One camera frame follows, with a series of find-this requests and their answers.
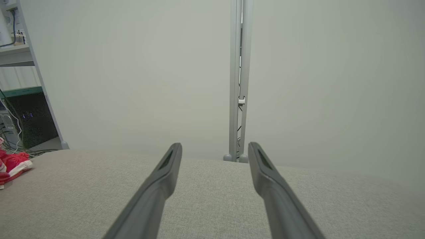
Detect red white sports shorts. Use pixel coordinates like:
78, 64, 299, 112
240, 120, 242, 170
0, 138, 34, 190

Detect slanted grey partition edge post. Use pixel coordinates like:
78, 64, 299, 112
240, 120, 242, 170
16, 0, 69, 150

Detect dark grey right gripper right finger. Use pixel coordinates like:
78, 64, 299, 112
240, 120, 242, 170
248, 142, 326, 239

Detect grey wall shelf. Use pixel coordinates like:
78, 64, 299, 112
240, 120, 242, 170
0, 43, 34, 67

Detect black computer tower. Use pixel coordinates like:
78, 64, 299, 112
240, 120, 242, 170
5, 87, 59, 150

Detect white floor cable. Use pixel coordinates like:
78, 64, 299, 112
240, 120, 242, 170
0, 96, 23, 146

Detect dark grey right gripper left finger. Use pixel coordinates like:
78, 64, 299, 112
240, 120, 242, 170
102, 143, 183, 239

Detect dark hanging shelf cable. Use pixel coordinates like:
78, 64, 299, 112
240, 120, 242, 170
0, 9, 17, 47

